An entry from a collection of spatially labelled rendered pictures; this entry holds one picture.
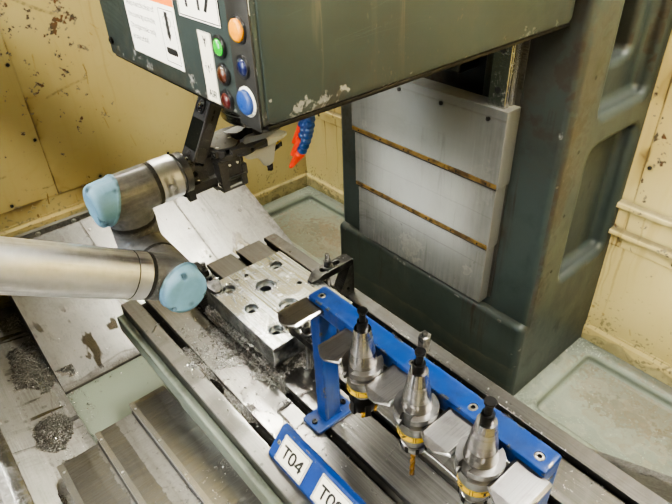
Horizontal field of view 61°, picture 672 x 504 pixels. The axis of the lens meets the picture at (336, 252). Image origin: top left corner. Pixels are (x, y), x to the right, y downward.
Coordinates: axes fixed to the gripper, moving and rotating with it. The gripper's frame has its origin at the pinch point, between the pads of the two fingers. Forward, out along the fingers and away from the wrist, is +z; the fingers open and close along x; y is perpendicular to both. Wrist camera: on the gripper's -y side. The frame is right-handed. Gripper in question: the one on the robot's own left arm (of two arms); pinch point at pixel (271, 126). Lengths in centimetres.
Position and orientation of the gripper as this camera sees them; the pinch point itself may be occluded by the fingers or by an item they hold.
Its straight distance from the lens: 109.7
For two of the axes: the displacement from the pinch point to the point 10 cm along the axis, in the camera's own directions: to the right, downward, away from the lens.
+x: 6.5, 4.2, -6.3
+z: 7.6, -4.2, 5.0
